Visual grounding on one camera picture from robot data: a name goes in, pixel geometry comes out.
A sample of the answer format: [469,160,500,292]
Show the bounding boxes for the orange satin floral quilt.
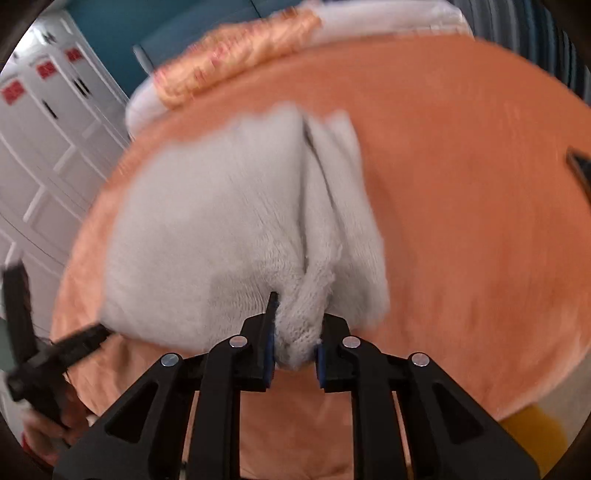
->
[154,9,324,109]

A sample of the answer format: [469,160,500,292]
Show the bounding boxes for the white duvet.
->
[124,0,476,139]

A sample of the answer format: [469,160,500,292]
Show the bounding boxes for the cream sweater with black hearts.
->
[99,104,391,370]

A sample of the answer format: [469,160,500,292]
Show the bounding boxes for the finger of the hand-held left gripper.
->
[51,323,112,365]
[4,261,35,365]

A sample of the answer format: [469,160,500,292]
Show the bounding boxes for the grey blue pleated curtain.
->
[450,0,591,112]

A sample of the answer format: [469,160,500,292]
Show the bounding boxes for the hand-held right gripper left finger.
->
[53,292,279,480]

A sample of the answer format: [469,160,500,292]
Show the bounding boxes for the yellow garment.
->
[501,405,572,477]

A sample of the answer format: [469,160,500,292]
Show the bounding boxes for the person's left hand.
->
[23,383,90,464]

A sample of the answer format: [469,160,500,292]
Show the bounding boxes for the black smartphone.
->
[567,148,591,186]

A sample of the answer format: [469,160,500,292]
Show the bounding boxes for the white panelled wardrobe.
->
[0,9,132,324]

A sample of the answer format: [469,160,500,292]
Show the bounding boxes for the orange plush blanket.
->
[50,34,591,480]

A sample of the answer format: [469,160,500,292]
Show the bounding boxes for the blue upholstered bed headboard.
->
[133,0,315,75]

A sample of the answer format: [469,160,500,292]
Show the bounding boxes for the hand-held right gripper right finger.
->
[315,314,539,480]

